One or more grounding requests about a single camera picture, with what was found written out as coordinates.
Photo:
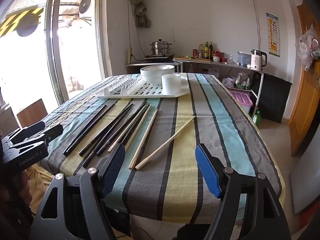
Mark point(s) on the brown wooden board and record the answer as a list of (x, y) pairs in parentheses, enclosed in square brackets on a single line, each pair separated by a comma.
[(32, 112)]

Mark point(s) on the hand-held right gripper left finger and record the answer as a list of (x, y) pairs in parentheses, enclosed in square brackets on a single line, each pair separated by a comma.
[(115, 166)]

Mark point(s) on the red sauce jar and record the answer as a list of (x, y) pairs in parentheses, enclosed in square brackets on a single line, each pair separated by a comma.
[(194, 53)]

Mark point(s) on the drinking glass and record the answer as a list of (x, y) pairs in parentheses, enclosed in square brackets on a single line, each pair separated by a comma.
[(230, 58)]

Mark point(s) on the metal sliding door frame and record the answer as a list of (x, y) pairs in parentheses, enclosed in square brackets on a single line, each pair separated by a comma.
[(53, 42)]

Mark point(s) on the white electric kettle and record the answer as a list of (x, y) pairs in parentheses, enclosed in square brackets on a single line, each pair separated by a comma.
[(257, 60)]

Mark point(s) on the white plastic dish rack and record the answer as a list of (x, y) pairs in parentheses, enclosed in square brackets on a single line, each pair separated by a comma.
[(137, 96)]

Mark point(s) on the black induction cooker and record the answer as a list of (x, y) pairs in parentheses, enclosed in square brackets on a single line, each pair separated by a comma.
[(157, 58)]

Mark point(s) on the outdoor air conditioner unit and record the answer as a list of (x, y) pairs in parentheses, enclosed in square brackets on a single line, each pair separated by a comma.
[(85, 6)]

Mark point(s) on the green basin with bags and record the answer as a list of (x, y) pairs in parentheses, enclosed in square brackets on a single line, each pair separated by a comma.
[(243, 81)]

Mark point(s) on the steel steamer pot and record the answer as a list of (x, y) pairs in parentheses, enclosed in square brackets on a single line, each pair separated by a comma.
[(160, 47)]

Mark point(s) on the pink storage box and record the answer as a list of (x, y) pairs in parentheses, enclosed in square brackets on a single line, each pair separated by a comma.
[(241, 100)]

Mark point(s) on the yellow black striped sign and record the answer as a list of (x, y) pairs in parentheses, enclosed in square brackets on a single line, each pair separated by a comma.
[(20, 20)]

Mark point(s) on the beige power strip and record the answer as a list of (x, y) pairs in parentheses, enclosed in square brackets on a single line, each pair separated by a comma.
[(129, 55)]

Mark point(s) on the white refrigerator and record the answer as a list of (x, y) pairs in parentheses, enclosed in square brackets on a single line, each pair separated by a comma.
[(307, 182)]

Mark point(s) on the giraffe wall poster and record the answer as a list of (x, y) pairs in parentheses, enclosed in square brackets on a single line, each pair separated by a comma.
[(272, 33)]

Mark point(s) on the long metal shelf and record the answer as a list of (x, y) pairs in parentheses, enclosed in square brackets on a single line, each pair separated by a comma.
[(250, 70)]

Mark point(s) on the black panel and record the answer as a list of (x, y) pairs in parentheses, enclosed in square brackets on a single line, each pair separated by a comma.
[(272, 97)]

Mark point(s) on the yellow label sauce bottle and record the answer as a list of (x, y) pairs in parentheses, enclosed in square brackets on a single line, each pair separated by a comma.
[(206, 50)]

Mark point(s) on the grey plastic container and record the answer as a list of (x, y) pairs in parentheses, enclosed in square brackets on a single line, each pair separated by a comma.
[(243, 58)]

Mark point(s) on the red lid patterned jar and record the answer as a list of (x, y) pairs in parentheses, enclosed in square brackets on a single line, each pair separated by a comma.
[(216, 56)]

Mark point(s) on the white utensil cup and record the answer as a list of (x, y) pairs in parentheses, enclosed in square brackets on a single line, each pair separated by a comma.
[(171, 85)]

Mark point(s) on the dark sauce bottle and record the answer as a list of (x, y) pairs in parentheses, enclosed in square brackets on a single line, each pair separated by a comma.
[(211, 50)]

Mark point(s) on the green plastic bottle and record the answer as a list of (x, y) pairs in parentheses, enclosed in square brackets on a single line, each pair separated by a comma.
[(256, 118)]

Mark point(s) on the bagged white tub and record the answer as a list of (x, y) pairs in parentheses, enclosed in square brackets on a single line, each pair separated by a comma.
[(230, 82)]

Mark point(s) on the olive hanging cloth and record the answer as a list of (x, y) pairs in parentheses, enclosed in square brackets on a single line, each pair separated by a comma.
[(141, 15)]

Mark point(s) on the striped tablecloth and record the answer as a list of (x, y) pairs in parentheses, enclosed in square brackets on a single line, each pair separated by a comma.
[(200, 130)]

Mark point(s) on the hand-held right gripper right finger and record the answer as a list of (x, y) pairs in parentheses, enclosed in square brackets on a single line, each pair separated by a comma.
[(207, 171)]

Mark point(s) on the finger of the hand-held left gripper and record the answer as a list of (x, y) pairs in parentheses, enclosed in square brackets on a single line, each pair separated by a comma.
[(56, 130), (37, 145)]

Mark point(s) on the hanging plastic bags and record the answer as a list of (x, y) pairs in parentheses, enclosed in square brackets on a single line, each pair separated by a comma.
[(308, 47)]

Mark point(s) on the short metal shelf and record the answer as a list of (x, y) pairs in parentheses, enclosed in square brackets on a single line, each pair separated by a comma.
[(152, 64)]

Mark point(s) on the wooden door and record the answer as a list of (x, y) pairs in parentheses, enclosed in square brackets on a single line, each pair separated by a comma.
[(305, 100)]

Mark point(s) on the wooden cutting board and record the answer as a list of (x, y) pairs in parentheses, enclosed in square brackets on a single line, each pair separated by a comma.
[(192, 59)]

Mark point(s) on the clear glass bottle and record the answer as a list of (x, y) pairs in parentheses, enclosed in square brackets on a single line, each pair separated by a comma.
[(200, 51)]

